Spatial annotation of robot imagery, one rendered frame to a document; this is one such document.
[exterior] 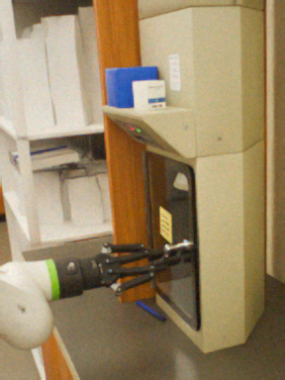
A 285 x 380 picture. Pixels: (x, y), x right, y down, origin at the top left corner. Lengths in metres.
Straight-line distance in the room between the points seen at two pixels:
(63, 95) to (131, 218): 0.97
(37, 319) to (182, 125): 0.49
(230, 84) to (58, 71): 1.29
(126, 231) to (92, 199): 0.92
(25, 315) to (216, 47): 0.65
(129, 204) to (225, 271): 0.40
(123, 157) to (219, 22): 0.50
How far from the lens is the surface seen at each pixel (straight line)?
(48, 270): 1.21
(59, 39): 2.41
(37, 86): 2.49
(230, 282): 1.30
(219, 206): 1.23
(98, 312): 1.59
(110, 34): 1.50
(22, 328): 1.08
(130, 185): 1.54
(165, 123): 1.15
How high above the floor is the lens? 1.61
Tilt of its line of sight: 18 degrees down
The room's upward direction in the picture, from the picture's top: 3 degrees counter-clockwise
